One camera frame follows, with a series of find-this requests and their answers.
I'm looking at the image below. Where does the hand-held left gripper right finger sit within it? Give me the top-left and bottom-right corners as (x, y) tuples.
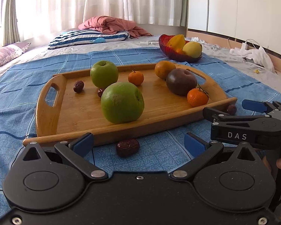
(170, 132), (264, 181)

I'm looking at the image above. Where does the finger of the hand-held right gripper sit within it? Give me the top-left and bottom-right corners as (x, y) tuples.
(203, 106), (268, 124)
(242, 99), (281, 117)

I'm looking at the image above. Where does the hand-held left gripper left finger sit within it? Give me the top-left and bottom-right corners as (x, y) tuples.
(22, 132), (108, 181)

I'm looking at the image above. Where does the small tangerine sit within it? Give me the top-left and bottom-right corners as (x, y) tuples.
(187, 84), (209, 107)
(128, 69), (144, 86)

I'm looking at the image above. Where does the wooden serving tray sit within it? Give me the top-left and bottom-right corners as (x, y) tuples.
(23, 62), (238, 147)

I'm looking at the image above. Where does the dark purple round fruit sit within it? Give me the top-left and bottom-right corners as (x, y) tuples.
(166, 68), (198, 96)

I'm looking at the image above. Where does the large green apple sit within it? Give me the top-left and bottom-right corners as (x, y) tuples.
(101, 82), (145, 124)

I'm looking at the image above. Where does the white crumpled cloth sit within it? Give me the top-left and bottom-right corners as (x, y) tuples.
(229, 47), (275, 73)

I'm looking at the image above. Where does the large orange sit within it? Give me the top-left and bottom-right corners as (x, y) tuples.
(154, 61), (176, 80)

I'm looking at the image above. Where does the red glass fruit bowl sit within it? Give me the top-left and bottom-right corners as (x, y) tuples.
(158, 34), (202, 63)

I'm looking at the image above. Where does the small green apple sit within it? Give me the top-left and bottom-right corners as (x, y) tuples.
(90, 60), (119, 89)

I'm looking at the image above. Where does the yellow star fruit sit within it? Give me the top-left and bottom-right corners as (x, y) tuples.
(166, 34), (186, 52)

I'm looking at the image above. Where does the blue checked blanket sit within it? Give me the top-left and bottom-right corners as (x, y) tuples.
(0, 47), (281, 216)

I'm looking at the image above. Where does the white wardrobe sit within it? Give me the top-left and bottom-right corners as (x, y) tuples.
(187, 0), (281, 57)

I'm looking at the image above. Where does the blue white striped pillow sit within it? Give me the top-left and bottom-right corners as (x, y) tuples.
(48, 30), (130, 50)

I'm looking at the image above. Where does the grey green curtain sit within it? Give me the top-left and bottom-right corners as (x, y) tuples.
(178, 0), (190, 27)
(2, 0), (20, 46)

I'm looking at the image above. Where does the purple floral pillow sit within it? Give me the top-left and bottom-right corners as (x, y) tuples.
(0, 43), (31, 70)

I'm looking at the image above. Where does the pink crumpled quilt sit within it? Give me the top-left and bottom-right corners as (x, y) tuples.
(78, 16), (153, 38)

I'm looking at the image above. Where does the white sheer curtain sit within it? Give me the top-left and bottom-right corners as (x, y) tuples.
(14, 0), (182, 40)

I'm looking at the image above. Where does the white charger with cable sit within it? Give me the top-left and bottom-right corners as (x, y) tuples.
(227, 37), (265, 52)

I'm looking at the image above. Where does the peach wooden bed frame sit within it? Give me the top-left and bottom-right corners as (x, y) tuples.
(186, 28), (281, 75)

